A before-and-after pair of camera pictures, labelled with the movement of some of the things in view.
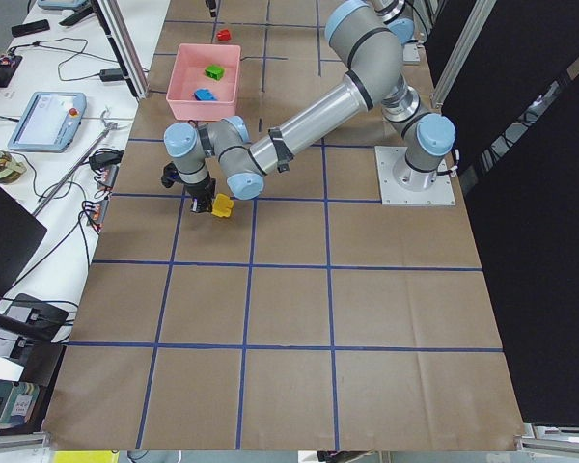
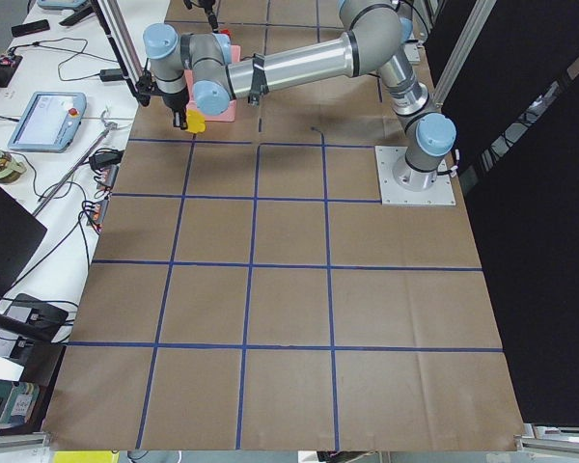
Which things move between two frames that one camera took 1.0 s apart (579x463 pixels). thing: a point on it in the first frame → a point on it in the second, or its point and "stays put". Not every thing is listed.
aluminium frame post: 124,46 stays put
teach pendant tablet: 49,122 stays put
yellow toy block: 222,205 → 195,122
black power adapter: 111,74 stays put
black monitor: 10,236 stays put
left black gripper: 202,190 → 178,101
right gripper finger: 211,4 → 207,5
